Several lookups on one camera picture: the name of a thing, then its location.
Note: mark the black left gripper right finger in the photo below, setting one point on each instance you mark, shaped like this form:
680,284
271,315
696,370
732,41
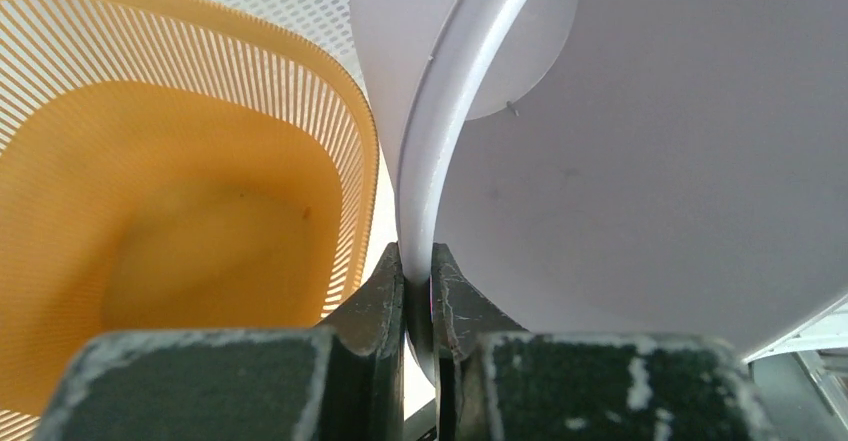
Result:
498,381

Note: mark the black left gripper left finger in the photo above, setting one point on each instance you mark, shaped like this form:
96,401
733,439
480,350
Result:
339,380

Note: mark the grey bin liner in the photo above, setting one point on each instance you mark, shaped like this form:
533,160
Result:
618,165

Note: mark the yellow ribbed waste bin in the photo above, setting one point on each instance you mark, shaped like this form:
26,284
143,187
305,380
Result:
169,164

